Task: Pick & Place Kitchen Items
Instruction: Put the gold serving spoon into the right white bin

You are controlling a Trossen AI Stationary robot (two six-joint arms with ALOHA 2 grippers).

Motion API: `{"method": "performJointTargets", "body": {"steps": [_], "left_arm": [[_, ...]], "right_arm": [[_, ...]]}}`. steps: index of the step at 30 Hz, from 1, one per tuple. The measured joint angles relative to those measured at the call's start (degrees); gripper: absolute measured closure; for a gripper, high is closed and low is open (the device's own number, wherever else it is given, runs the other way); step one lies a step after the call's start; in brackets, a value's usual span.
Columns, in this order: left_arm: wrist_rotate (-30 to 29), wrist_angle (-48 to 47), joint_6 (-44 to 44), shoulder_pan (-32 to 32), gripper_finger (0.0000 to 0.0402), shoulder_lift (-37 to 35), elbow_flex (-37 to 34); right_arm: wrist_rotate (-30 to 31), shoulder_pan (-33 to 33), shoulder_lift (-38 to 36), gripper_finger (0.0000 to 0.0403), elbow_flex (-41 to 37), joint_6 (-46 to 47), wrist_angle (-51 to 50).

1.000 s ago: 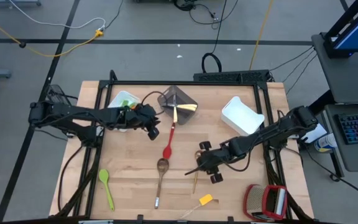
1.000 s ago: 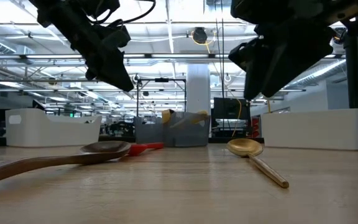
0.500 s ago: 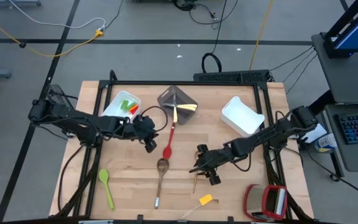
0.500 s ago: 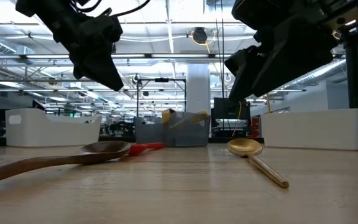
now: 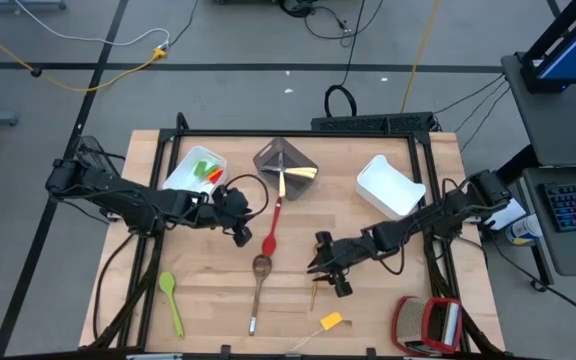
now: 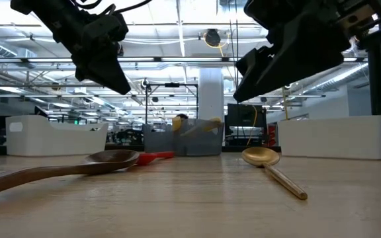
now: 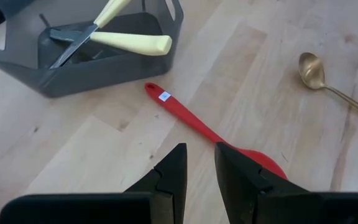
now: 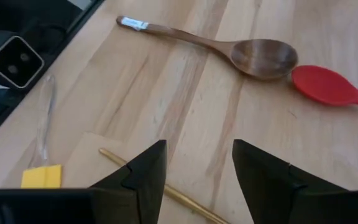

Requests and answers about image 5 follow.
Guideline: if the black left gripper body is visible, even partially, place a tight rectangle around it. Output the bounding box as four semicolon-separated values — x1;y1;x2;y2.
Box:
187;185;230;232

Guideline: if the white paper sheet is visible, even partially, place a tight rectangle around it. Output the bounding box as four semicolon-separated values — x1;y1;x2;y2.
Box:
481;197;528;232

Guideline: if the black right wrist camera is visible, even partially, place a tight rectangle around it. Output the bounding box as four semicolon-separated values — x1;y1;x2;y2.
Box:
331;272;355;300

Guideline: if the backlit black keyboard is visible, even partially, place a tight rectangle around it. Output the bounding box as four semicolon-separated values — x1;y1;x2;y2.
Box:
541;179;576;233

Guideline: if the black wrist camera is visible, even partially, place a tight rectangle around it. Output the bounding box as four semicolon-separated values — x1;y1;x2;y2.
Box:
231;224;255;249
331;272;355;300

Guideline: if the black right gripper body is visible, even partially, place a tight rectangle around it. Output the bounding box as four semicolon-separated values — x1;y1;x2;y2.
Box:
328;232;375;274

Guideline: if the gold metal spoon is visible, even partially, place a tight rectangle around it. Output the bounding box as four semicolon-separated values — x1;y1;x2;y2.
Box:
309;243;320;313

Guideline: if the black perforated metal box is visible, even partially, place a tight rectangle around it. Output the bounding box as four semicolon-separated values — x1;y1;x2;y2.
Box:
74;135;119;174
310;111;438;135

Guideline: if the white labelled bottle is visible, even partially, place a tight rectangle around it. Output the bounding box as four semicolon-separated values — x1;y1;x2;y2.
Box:
504;213;545;247

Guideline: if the red silicone spoon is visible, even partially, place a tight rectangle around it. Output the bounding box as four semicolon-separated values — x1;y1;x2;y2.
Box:
260;195;286;258

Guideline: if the yellow spatula clear handle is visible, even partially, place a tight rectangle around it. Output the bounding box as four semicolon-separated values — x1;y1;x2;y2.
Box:
287;311;354;354

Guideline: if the grey keyboard desk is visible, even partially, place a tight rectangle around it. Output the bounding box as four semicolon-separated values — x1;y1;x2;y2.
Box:
521;166;576;278

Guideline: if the black floor cable bundle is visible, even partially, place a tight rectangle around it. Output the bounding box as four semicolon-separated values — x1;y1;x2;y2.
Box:
277;0;384;49

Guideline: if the dark wooden spoon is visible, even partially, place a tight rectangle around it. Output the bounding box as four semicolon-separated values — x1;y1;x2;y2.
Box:
247;253;274;337

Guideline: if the green silicone spoon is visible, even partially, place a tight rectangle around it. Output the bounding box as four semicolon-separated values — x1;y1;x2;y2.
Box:
157;270;186;342

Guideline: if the red box grater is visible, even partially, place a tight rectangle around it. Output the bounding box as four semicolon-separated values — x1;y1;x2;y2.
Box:
390;295;465;358

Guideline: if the yellow hanging cable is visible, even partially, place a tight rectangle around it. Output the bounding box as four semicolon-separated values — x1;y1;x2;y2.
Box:
399;0;442;114

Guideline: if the yellow floor extension cable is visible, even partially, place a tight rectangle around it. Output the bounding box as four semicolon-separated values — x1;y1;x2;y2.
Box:
0;14;168;94

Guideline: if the grey plastic bin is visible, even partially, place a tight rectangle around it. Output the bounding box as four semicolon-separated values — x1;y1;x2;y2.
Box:
252;136;321;203

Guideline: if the black hanging cable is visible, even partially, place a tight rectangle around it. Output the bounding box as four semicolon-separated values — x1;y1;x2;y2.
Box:
340;0;368;87

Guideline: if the black cable coil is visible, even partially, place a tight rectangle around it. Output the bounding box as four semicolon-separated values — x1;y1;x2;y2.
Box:
323;83;358;119

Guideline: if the black table frame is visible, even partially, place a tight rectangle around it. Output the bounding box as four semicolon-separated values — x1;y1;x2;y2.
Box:
80;112;507;360

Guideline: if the white floor cable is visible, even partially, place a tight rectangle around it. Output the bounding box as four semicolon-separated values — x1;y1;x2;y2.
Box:
11;0;172;49

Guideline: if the white plastic bin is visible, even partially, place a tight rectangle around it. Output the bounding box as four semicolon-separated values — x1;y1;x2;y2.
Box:
354;153;428;223
161;144;229;198

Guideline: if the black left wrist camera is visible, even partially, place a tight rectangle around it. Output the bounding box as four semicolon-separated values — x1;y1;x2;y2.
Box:
231;224;255;249

